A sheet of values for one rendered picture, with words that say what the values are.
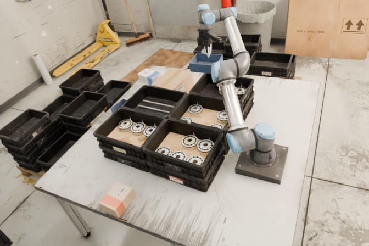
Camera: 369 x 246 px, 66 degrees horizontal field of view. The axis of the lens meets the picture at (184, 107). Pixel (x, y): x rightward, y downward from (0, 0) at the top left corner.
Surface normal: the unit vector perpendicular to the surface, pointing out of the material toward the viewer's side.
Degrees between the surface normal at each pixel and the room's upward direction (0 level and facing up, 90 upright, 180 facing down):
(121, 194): 0
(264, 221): 0
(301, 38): 75
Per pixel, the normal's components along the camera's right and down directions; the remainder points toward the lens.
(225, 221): -0.15, -0.79
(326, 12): -0.43, 0.45
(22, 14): 0.90, 0.14
